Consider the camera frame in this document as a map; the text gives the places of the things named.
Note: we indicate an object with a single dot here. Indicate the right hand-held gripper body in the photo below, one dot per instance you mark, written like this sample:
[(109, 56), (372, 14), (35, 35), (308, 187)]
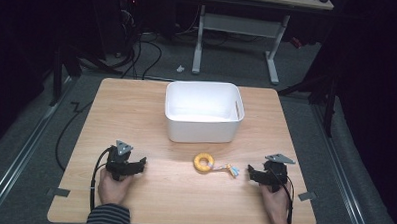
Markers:
[(275, 173)]

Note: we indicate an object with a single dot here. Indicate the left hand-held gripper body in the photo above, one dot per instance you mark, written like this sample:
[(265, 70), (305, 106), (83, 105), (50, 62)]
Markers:
[(116, 164)]

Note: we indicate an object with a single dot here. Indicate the person's left hand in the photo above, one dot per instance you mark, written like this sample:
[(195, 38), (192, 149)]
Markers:
[(112, 190)]

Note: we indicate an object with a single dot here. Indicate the person's right hand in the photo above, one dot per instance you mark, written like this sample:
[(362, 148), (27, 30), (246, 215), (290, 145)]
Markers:
[(276, 204)]

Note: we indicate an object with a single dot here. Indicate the grey tape piece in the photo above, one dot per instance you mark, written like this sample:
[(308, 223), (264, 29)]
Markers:
[(307, 196), (61, 192)]

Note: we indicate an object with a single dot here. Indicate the white plastic bin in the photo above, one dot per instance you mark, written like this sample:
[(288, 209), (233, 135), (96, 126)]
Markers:
[(202, 125)]

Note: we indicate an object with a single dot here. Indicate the black stand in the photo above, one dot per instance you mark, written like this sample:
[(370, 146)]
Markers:
[(64, 67), (324, 93)]

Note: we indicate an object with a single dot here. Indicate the white paper scrap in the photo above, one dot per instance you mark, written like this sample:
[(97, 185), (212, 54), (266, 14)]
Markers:
[(180, 68)]

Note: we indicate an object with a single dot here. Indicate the red object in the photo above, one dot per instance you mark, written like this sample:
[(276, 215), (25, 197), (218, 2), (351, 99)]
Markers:
[(296, 42)]

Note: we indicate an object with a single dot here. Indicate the white-legged wooden desk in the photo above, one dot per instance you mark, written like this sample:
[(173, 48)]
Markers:
[(239, 25)]

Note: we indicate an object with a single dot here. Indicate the metal floor rail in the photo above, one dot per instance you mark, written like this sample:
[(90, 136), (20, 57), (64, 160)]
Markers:
[(21, 156), (344, 177)]

